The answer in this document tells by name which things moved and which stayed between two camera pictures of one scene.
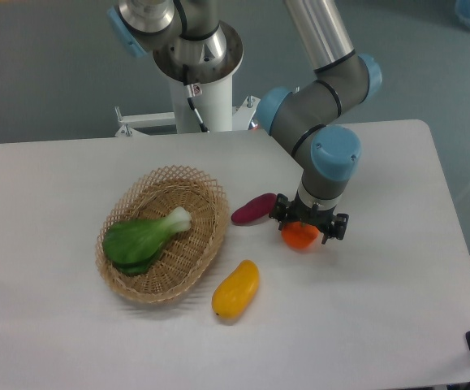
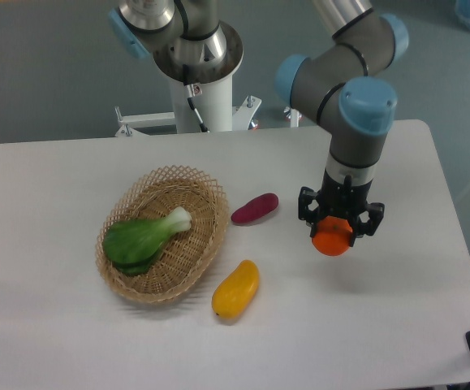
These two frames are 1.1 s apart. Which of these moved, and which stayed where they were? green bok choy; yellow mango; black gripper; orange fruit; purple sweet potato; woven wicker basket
Moved: black gripper; orange fruit
Stayed: yellow mango; green bok choy; purple sweet potato; woven wicker basket
